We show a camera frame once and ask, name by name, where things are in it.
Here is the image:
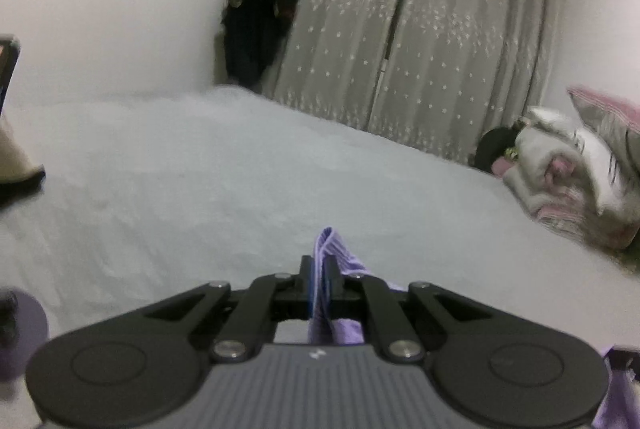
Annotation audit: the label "round-based stand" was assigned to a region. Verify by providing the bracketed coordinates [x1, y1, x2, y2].
[0, 289, 51, 382]

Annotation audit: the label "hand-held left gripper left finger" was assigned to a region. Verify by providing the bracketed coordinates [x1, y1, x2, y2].
[142, 255, 315, 364]

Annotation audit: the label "pink and grey pillow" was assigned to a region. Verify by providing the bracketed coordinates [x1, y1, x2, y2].
[567, 85, 640, 190]

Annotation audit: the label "folded floral quilt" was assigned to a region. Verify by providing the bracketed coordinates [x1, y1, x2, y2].
[501, 105, 640, 252]

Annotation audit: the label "grey star-patterned curtain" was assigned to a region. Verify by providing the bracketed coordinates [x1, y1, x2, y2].
[260, 0, 417, 134]
[369, 0, 564, 168]

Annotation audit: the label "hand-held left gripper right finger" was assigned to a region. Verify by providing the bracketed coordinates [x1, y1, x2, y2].
[327, 254, 501, 364]

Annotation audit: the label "black hanging jacket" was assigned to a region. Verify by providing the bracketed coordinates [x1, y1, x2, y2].
[221, 0, 302, 96]

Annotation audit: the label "grey bed cover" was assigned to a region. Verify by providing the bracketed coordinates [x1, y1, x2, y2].
[0, 85, 640, 429]

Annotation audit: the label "black bag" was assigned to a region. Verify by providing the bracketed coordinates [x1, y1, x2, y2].
[474, 127, 521, 174]

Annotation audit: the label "purple pants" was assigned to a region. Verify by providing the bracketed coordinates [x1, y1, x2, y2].
[306, 227, 640, 429]

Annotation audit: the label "beige cloth with black edge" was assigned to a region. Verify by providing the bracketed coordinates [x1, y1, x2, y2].
[0, 114, 47, 206]

